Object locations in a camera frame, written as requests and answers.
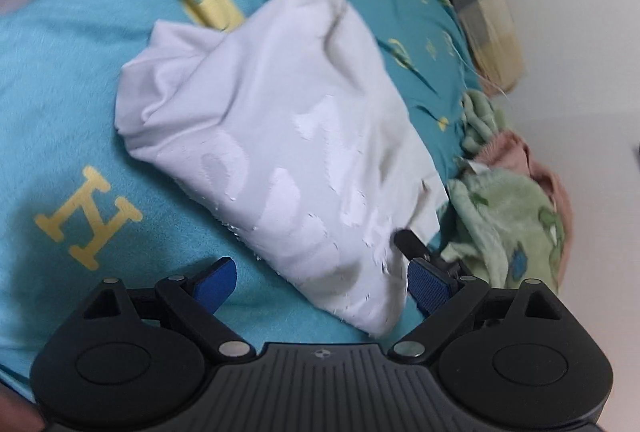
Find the green fleece blanket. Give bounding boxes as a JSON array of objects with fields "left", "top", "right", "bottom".
[{"left": 440, "top": 89, "right": 574, "bottom": 294}]

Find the white t-shirt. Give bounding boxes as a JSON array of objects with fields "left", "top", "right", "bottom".
[{"left": 114, "top": 0, "right": 442, "bottom": 339}]

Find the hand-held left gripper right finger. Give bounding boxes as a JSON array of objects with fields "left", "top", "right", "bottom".
[{"left": 391, "top": 259, "right": 561, "bottom": 360}]

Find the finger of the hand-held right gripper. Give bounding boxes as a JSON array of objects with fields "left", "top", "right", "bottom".
[{"left": 393, "top": 231, "right": 469, "bottom": 279}]

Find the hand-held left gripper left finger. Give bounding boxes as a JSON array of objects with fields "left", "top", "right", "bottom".
[{"left": 80, "top": 257, "right": 251, "bottom": 360}]

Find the teal printed bed sheet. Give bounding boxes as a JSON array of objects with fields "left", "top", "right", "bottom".
[{"left": 0, "top": 0, "right": 483, "bottom": 393}]

